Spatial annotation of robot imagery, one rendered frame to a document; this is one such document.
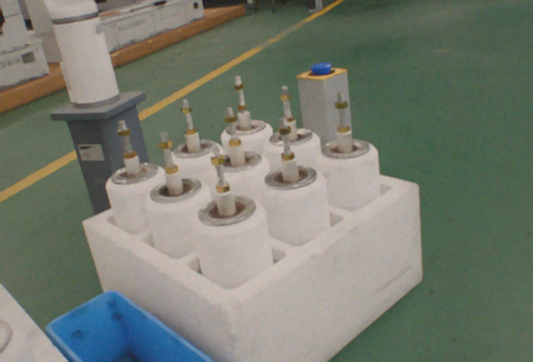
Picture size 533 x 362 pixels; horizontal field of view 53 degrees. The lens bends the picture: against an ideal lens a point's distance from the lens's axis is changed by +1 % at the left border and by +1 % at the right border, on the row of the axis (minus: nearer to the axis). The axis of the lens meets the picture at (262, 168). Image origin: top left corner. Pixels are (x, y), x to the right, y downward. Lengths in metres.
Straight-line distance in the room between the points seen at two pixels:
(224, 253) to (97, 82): 0.59
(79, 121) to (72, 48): 0.15
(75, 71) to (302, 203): 0.61
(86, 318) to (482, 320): 0.58
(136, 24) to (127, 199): 3.04
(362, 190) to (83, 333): 0.46
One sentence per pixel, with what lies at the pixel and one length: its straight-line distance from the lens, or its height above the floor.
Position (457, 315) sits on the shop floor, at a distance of 0.90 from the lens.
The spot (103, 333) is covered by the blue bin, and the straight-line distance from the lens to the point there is 0.87.
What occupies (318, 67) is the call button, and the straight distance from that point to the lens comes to 1.04.
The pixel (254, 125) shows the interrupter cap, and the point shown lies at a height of 0.25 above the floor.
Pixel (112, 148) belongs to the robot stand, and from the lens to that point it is 1.16.
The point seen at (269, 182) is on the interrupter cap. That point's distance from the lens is 0.74.
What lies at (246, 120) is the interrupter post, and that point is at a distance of 0.98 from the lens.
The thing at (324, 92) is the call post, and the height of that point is 0.29.
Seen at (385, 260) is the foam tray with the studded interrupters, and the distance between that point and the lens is 0.85.
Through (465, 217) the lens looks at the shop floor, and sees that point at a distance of 1.15.
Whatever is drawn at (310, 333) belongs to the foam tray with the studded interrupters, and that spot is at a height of 0.07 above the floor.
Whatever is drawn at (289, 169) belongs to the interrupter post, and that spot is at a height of 0.27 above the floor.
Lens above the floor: 0.55
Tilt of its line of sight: 22 degrees down
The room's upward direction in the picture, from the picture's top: 9 degrees counter-clockwise
